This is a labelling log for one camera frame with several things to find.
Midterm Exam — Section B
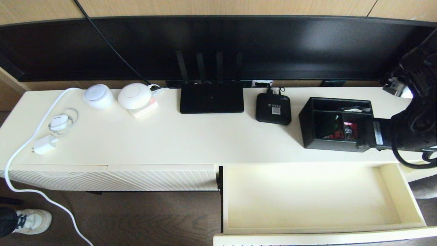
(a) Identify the red Nescafe sachet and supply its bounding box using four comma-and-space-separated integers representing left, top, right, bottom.
343, 122, 358, 140

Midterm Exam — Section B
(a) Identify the cream ribbed cabinet panel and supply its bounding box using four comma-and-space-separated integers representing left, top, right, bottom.
107, 164, 218, 192

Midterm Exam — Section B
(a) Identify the black organizer box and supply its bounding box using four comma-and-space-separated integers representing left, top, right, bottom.
298, 97, 376, 153

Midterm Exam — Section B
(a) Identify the small white oval charger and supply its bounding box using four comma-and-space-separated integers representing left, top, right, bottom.
51, 115, 71, 132

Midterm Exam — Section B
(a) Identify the white ribbed cabinet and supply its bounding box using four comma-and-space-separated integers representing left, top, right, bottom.
0, 87, 437, 195

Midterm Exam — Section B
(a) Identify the white cube power strip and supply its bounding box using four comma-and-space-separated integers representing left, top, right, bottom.
130, 97, 159, 119

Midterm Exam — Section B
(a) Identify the cream drawer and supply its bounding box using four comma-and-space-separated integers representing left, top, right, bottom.
213, 163, 437, 246

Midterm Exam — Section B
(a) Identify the dark trouser leg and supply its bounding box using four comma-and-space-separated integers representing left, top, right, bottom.
0, 208, 17, 238

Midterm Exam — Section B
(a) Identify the white black flat packet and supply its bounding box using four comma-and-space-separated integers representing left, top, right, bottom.
340, 106, 371, 113

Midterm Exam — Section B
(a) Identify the white sneaker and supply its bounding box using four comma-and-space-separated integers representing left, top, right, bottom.
11, 209, 52, 236

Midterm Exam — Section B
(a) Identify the white plug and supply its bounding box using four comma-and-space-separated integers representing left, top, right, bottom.
150, 84, 170, 96

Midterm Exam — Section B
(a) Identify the grey fuzzy slipper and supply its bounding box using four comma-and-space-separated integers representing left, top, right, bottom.
408, 174, 437, 199

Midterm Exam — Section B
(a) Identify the green white sachet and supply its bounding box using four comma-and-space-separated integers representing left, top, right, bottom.
318, 114, 339, 137

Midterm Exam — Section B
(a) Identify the red sachet white label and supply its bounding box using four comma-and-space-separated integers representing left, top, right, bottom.
324, 120, 344, 140

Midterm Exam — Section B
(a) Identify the thick white power cable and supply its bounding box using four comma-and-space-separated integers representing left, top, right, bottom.
5, 88, 94, 246

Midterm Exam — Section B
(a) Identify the black router with antennas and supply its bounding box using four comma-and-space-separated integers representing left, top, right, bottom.
176, 51, 244, 114

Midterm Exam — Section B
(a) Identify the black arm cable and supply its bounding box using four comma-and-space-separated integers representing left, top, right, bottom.
391, 113, 437, 169

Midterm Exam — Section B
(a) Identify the black set-top box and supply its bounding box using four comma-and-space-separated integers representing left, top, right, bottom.
255, 93, 292, 125

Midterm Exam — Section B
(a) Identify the black flat television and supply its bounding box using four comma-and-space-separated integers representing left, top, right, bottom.
0, 16, 437, 83

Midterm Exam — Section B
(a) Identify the white charger adapter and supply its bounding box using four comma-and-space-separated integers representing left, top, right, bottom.
32, 135, 59, 155

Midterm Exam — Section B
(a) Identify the small white dome speaker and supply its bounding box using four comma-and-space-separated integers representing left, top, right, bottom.
83, 84, 115, 110

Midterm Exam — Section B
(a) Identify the large white round hub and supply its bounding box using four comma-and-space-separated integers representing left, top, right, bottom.
118, 83, 153, 110

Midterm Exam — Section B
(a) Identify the black wall cable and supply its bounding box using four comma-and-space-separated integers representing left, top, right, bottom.
74, 0, 152, 86

